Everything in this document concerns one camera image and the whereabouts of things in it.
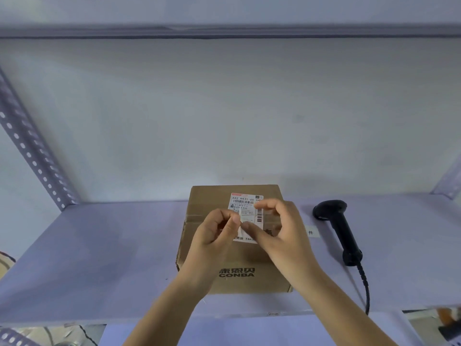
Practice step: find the perforated grey metal bar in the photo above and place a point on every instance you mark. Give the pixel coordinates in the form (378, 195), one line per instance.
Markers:
(14, 336)

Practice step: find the person's right hand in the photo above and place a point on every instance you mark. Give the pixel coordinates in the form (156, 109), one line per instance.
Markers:
(288, 245)

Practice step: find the person's left forearm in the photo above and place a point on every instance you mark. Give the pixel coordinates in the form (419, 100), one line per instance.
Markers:
(169, 313)

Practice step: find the perforated grey shelf upright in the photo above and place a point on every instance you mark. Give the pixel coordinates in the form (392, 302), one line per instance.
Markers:
(32, 147)

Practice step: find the person's right thumb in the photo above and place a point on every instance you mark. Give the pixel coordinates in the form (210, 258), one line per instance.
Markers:
(256, 234)

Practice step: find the person's left hand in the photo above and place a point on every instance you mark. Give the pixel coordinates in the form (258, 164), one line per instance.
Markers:
(205, 248)

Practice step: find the brown cardboard box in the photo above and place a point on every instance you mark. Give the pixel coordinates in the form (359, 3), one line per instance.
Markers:
(207, 198)

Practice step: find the person's left thumb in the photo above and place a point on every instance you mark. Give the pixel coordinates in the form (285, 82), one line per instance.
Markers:
(227, 234)

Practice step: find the black barcode scanner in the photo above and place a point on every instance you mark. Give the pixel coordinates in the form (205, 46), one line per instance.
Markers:
(340, 230)

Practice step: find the grey shelf beam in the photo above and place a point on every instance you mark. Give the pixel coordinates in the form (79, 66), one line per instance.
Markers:
(230, 31)

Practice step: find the orange and black object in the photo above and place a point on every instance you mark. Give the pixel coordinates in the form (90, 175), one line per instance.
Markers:
(450, 324)

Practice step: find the small white paper tag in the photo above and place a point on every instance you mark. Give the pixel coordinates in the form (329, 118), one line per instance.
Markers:
(314, 233)

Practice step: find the person's right forearm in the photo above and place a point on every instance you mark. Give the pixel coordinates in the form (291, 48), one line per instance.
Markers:
(338, 309)

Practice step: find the white shipping label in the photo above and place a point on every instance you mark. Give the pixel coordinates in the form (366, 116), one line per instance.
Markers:
(245, 201)

